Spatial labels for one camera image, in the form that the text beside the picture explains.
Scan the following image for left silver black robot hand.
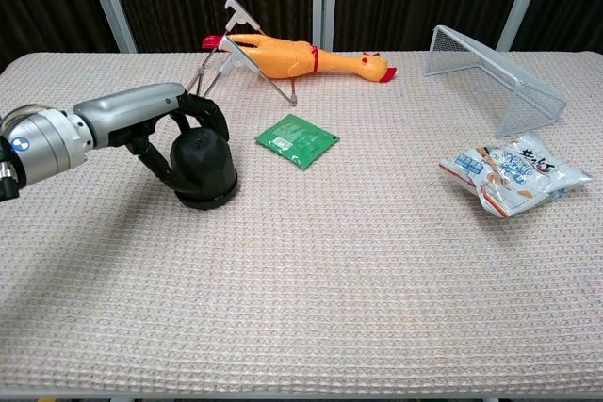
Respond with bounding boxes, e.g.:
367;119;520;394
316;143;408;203
73;82;231;196

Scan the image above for black faceted plastic cup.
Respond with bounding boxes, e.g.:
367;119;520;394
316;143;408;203
169;126;239;211

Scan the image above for yellow rubber chicken toy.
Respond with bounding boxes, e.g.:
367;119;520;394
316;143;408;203
202;33;397;85

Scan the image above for green foil packet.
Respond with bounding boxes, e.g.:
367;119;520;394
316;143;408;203
253;113;341;170

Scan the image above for beige woven tablecloth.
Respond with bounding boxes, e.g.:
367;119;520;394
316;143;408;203
0;49;603;396

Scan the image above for silver mesh desk rack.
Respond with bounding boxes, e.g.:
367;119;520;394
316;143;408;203
422;24;568;138

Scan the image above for white blue snack bag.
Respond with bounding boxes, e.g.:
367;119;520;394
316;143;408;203
437;131;595;218

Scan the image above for folding metal wire stand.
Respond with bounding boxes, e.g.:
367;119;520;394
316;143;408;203
187;0;301;106

